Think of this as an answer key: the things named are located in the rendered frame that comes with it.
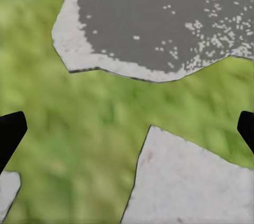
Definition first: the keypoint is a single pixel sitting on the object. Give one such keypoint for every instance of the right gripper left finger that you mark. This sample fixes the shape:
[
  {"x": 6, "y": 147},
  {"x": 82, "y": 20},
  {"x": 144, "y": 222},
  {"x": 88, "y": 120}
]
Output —
[{"x": 12, "y": 129}]

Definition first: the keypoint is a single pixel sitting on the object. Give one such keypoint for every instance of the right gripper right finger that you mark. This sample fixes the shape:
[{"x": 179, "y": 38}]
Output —
[{"x": 245, "y": 127}]

